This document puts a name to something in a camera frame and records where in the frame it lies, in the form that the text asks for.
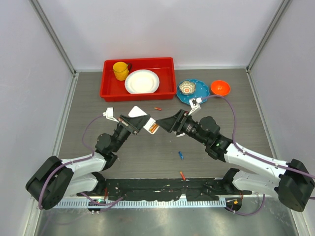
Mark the yellow mug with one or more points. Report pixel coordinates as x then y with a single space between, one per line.
121 70

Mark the orange battery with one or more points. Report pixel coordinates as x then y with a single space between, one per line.
153 128

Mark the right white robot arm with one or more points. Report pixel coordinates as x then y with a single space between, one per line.
290 181

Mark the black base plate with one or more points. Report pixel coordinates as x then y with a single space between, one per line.
166 189

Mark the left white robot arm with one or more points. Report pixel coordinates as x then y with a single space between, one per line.
57 178

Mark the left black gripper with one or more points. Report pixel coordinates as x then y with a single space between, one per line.
135 124

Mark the small patterned bowl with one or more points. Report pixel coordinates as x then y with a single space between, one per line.
187 87

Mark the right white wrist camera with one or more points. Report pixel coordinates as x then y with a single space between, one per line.
195 105

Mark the white remote control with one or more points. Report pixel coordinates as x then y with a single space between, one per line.
149 124

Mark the white paper plate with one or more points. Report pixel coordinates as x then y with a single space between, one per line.
142 81

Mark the red battery near base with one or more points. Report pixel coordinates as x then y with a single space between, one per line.
182 175

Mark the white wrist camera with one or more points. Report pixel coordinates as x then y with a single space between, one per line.
195 105
109 114

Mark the blue battery right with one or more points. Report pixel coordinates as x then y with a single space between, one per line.
181 155

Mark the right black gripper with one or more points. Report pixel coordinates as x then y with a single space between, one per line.
170 123

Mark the slotted cable duct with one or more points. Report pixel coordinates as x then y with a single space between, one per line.
181 203

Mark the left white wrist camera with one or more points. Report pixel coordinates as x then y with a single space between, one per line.
109 114

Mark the red plastic tray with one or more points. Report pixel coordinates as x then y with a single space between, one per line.
113 90

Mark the blue dotted plate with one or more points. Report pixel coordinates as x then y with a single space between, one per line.
202 90

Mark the orange plastic bowl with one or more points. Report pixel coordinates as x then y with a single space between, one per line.
220 87

